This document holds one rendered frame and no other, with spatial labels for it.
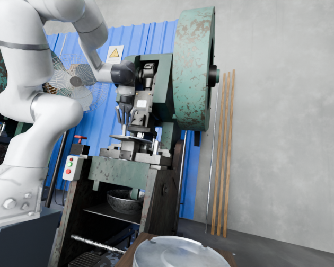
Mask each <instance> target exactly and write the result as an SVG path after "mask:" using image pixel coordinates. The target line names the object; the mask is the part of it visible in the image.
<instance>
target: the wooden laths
mask: <svg viewBox="0 0 334 267"><path fill-rule="evenodd" d="M225 77H226V73H223V86H222V100H221V113H220V121H219V134H218V148H217V161H216V175H215V188H214V202H213V215H212V228H211V234H212V235H214V229H215V215H216V200H217V186H218V171H219V157H220V149H221V135H222V120H223V106H224V91H225ZM234 80H235V69H233V71H232V90H231V108H230V126H229V136H228V153H227V172H226V190H225V208H224V226H223V237H224V238H226V230H227V210H228V190H229V179H230V159H231V139H232V120H233V100H234ZM229 89H230V72H228V75H227V91H226V106H225V121H224V137H223V152H222V168H221V183H220V192H219V207H218V222H217V235H218V236H220V231H221V215H222V198H223V181H224V164H225V148H226V131H227V114H228V97H229ZM218 91H219V83H218V86H217V98H216V110H215V122H214V134H213V146H212V157H211V165H210V176H209V188H208V200H207V212H206V224H205V233H207V222H208V209H209V197H210V185H211V178H212V165H213V153H214V141H215V128H216V116H217V104H218Z"/></svg>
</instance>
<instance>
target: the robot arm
mask: <svg viewBox="0 0 334 267"><path fill-rule="evenodd" d="M46 21H61V22H63V23H67V22H71V23H72V25H73V26H74V28H75V29H76V31H77V33H78V36H79V38H78V43H79V45H80V47H81V49H82V51H83V53H84V55H85V57H86V59H87V61H88V63H89V64H90V66H91V68H92V71H93V73H94V76H95V78H96V80H97V81H98V82H100V83H112V84H119V87H118V88H116V91H115V92H116V93H119V94H121V95H120V100H119V105H118V106H117V107H115V110H116V113H117V118H118V123H119V124H121V129H122V130H123V132H122V136H126V135H127V130H128V126H129V125H130V124H132V121H133V118H134V115H135V112H136V111H137V109H135V108H134V106H133V97H132V95H135V84H134V82H135V64H134V63H133V62H132V61H129V60H122V61H121V63H119V64H110V63H105V62H103V61H101V59H100V57H99V54H98V52H97V49H99V48H101V47H102V46H103V45H104V44H105V43H106V41H107V40H108V35H109V30H108V26H107V23H106V21H105V19H104V17H103V16H102V13H101V11H100V9H99V7H98V5H97V3H96V1H95V0H0V49H1V52H2V56H3V59H4V62H5V66H6V69H7V72H8V81H7V87H6V89H5V90H4V91H3V92H2V93H1V94H0V113H1V115H3V116H5V117H8V118H10V119H13V120H15V121H19V122H26V123H33V126H32V127H31V128H30V129H29V130H28V131H27V132H25V133H22V134H19V135H17V136H15V137H14V138H12V139H11V141H10V144H9V147H8V150H7V153H6V155H5V158H4V161H3V164H2V165H0V227H1V226H6V225H10V224H15V223H20V222H23V221H28V220H33V219H37V218H39V217H40V213H41V212H42V204H41V198H42V192H43V185H44V180H45V178H46V176H47V172H48V169H49V168H48V164H49V161H50V158H51V154H52V151H53V148H54V145H55V143H56V142H57V141H58V140H59V139H60V137H61V136H62V135H63V133H64V132H66V131H67V130H69V129H70V128H73V127H75V126H77V125H78V124H79V123H80V121H81V120H82V118H83V108H82V106H81V104H80V103H79V102H78V101H77V100H74V99H71V98H69V97H66V96H61V95H55V94H50V93H45V92H43V89H42V84H43V83H45V82H48V81H49V80H51V79H52V77H53V75H54V72H55V71H54V66H53V62H52V57H51V51H50V46H49V43H48V39H47V35H46V32H45V29H44V25H45V23H46ZM122 95H123V96H122ZM119 108H120V109H121V113H122V116H120V111H119ZM132 109H133V110H132ZM131 110H132V111H133V112H132V114H131V117H130V121H129V114H130V111H131ZM125 113H126V124H125Z"/></svg>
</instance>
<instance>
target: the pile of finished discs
mask: <svg viewBox="0 0 334 267"><path fill-rule="evenodd" d="M133 267H230V265H229V264H228V262H227V261H226V259H225V258H223V257H222V256H221V255H220V254H219V253H217V252H216V251H215V250H213V249H212V248H210V247H203V246H202V245H201V243H200V242H197V241H194V240H191V239H187V238H183V237H177V236H158V237H153V238H152V239H151V240H150V241H148V239H147V240H145V241H143V242H142V243H140V244H139V245H138V247H137V248H136V250H135V254H134V261H133Z"/></svg>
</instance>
